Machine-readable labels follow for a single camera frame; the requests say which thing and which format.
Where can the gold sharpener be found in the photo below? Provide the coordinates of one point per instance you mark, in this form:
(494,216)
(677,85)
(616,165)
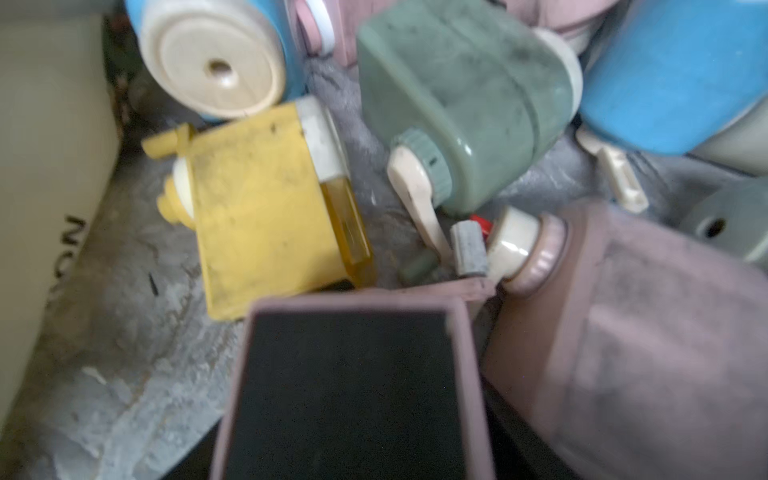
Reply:
(270,200)

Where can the dusty pink square sharpener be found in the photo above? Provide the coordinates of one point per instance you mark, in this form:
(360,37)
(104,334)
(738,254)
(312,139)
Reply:
(356,385)

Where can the green grey sharpener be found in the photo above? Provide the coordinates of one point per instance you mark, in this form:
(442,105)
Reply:
(467,97)

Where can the pink sharpener black face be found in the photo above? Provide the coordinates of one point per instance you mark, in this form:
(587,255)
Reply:
(329,27)

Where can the blue round dial sharpener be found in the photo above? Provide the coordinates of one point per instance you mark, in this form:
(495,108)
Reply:
(222,59)

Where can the mauve pink crank sharpener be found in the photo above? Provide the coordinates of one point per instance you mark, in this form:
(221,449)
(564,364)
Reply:
(631,350)

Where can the light blue round sharpener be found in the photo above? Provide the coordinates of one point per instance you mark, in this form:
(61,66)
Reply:
(672,75)

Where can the cream tote bag green handles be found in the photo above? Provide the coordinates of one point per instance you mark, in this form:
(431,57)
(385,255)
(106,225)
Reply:
(59,145)

